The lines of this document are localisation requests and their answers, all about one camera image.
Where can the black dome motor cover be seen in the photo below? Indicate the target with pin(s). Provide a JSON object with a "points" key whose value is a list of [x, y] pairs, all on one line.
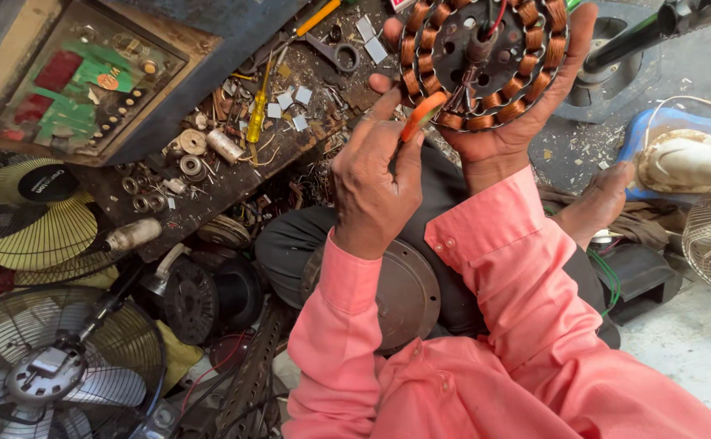
{"points": [[239, 292]]}

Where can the person's pink shirt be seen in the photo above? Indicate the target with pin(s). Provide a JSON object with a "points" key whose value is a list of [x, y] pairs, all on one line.
{"points": [[514, 408]]}

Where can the white fan motor housing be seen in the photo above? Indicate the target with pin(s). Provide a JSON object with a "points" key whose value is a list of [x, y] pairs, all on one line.
{"points": [[685, 161]]}

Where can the scattered white paper pieces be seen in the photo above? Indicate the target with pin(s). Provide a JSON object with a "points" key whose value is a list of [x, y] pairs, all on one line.
{"points": [[302, 96]]}

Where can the person's right hand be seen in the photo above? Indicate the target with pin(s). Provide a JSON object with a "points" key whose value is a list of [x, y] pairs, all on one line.
{"points": [[496, 155]]}

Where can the blue plastic stool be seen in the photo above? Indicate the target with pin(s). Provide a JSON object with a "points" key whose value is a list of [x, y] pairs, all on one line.
{"points": [[666, 122]]}

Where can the white fan motor neck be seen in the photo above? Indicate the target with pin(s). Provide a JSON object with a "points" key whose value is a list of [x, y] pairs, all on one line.
{"points": [[136, 235]]}

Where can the grey metal motor cover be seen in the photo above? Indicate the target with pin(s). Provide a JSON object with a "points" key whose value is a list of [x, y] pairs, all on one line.
{"points": [[410, 292]]}

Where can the orange tool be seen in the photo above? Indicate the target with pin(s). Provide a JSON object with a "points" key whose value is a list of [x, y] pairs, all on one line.
{"points": [[422, 114]]}

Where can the perforated metal angle bar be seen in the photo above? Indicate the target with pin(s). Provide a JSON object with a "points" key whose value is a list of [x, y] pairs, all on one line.
{"points": [[252, 378]]}

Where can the person's bare foot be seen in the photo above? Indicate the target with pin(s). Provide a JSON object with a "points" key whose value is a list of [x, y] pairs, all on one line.
{"points": [[599, 198]]}

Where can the white cylinder capacitor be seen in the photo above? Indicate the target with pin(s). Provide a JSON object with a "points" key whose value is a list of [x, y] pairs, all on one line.
{"points": [[224, 146]]}

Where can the wooden electrical test board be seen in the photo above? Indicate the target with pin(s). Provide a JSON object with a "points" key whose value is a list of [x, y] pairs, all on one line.
{"points": [[81, 79]]}

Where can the round tan metal disc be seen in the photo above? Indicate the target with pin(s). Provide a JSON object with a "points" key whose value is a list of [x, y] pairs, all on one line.
{"points": [[224, 231]]}

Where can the black fan stand base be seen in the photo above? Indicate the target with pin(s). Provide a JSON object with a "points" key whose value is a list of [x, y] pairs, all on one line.
{"points": [[621, 79]]}

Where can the person's black trousers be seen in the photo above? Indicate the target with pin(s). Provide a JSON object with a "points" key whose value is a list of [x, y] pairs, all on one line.
{"points": [[294, 244]]}

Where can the yellow fan guard black hub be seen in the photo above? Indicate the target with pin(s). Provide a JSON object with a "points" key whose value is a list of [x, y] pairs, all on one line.
{"points": [[32, 225]]}

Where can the grey metal scissors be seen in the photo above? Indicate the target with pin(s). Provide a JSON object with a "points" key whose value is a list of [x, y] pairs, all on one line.
{"points": [[340, 56]]}

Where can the copper wound fan stator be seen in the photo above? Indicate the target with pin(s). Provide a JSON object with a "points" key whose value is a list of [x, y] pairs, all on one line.
{"points": [[483, 67]]}

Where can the person's left hand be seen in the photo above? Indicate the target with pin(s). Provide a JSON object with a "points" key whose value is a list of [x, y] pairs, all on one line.
{"points": [[377, 189]]}

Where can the brown cloth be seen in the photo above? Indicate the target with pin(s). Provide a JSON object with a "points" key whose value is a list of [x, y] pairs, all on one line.
{"points": [[648, 222]]}

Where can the grey fan with metal blades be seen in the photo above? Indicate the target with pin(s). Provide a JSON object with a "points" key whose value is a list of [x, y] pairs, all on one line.
{"points": [[50, 372]]}

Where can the group of steel bearings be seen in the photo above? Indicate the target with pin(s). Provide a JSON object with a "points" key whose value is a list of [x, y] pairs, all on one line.
{"points": [[192, 166]]}

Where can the black round motor stator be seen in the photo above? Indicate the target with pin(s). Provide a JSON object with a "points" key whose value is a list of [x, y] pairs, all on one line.
{"points": [[189, 305]]}

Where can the yellow cloth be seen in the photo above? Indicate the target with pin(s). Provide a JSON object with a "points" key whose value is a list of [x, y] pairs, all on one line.
{"points": [[178, 357]]}

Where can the black plastic box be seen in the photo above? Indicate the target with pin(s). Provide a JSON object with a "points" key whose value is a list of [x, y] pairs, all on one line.
{"points": [[642, 277]]}

